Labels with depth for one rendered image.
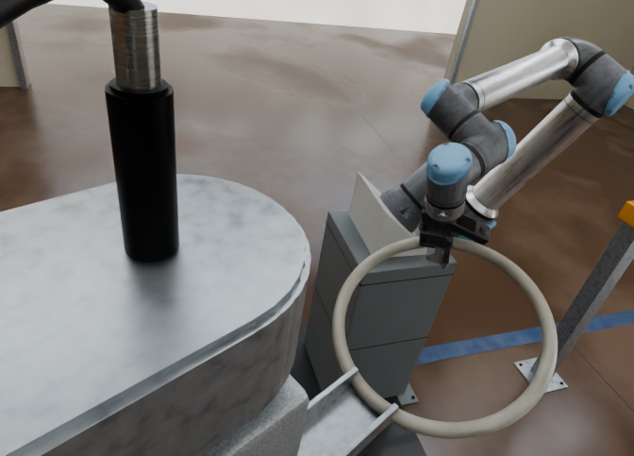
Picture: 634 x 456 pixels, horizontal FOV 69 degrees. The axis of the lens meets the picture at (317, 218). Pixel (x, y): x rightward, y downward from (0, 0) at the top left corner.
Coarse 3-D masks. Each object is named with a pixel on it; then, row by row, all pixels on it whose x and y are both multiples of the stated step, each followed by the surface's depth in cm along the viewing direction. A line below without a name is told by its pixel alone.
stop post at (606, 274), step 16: (624, 208) 190; (624, 224) 193; (624, 240) 193; (608, 256) 201; (624, 256) 195; (592, 272) 208; (608, 272) 201; (592, 288) 209; (608, 288) 206; (576, 304) 217; (592, 304) 211; (576, 320) 218; (560, 336) 228; (576, 336) 225; (560, 352) 230; (528, 368) 249; (560, 384) 243
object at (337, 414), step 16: (352, 368) 99; (336, 384) 95; (320, 400) 92; (336, 400) 97; (352, 400) 97; (320, 416) 93; (336, 416) 94; (352, 416) 94; (368, 416) 95; (384, 416) 90; (304, 432) 90; (320, 432) 91; (336, 432) 91; (352, 432) 91; (368, 432) 87; (304, 448) 88; (320, 448) 88; (336, 448) 88; (352, 448) 84
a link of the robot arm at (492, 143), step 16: (480, 112) 104; (464, 128) 102; (480, 128) 101; (496, 128) 102; (464, 144) 100; (480, 144) 99; (496, 144) 100; (512, 144) 101; (480, 160) 98; (496, 160) 101; (480, 176) 101
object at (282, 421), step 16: (288, 384) 45; (288, 400) 44; (304, 400) 44; (256, 416) 42; (272, 416) 42; (288, 416) 43; (304, 416) 46; (240, 432) 40; (256, 432) 41; (272, 432) 42; (288, 432) 44; (224, 448) 39; (240, 448) 40; (256, 448) 41; (272, 448) 44; (288, 448) 47
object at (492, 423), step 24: (408, 240) 119; (456, 240) 117; (360, 264) 117; (504, 264) 111; (528, 288) 106; (336, 312) 109; (336, 336) 106; (552, 336) 98; (552, 360) 95; (360, 384) 98; (384, 408) 94; (504, 408) 91; (528, 408) 90; (432, 432) 90; (456, 432) 89; (480, 432) 89
